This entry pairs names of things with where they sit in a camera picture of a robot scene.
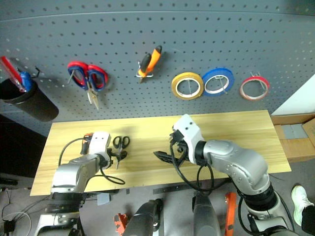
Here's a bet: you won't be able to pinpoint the dark cabinet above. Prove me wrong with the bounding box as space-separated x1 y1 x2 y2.
0 114 48 180

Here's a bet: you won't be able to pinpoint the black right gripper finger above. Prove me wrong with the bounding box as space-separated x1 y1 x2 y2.
153 150 175 165
168 130 182 147

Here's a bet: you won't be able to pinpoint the black pegboard hook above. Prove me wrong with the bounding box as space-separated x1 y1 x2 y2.
33 66 46 79

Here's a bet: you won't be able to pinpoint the white sneaker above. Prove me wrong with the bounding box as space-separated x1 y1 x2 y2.
290 185 315 227

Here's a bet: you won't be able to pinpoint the orange and black hand tool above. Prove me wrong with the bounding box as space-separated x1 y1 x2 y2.
80 133 95 156

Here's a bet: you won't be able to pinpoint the orange and black pliers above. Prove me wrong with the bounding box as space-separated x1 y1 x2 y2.
136 45 163 84

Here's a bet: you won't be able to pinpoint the brown cardboard box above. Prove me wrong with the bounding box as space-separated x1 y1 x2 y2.
270 114 315 163

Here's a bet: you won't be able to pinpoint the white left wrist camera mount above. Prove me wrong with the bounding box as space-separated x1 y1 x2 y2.
87 131 112 158

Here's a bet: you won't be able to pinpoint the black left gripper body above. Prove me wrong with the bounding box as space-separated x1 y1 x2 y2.
99 148 114 170

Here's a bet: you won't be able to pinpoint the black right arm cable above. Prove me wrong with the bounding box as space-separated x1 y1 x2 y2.
169 142 215 195

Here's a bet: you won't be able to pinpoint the silver wire plier holder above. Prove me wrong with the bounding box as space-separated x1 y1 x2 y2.
135 61 155 78

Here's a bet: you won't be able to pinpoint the black cup holder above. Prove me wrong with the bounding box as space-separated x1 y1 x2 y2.
0 78 60 122

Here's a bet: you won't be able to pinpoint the white panel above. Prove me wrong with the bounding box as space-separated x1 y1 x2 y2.
270 73 315 117

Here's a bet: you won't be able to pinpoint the floor cables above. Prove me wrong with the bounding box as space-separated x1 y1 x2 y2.
0 188 45 236

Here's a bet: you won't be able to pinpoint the orange plastic bar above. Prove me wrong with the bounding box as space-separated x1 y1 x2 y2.
224 192 238 236

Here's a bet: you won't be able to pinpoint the black trouser leg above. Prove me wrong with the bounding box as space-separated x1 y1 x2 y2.
301 206 315 236

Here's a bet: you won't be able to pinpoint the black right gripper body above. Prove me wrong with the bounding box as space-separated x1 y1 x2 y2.
170 134 190 165

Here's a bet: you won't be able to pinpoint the yellow tape roll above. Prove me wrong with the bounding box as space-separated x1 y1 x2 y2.
171 71 205 100

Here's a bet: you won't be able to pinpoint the red handled screwdriver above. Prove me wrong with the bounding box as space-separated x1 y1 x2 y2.
0 56 26 93

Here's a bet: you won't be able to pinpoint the red and blue scissors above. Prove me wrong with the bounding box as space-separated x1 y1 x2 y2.
67 60 109 111

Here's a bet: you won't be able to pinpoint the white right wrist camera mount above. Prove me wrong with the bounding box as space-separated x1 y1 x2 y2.
171 113 206 165

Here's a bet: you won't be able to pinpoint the blue handled tool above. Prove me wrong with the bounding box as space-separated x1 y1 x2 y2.
20 71 34 92

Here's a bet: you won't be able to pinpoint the red plastic part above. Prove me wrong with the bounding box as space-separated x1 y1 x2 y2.
113 212 129 236

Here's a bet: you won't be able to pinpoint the black scissors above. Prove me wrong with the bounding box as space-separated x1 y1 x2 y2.
112 135 131 170

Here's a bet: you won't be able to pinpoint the grey metal pegboard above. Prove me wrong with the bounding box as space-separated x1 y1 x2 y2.
0 0 315 137

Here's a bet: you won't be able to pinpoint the blue tape roll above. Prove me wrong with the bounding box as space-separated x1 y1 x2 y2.
201 67 235 97

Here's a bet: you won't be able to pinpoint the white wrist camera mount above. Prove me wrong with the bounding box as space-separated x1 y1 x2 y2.
171 113 206 165
87 131 112 158

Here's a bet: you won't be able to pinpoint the red tape roll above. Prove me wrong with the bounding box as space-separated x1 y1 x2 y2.
239 76 271 102

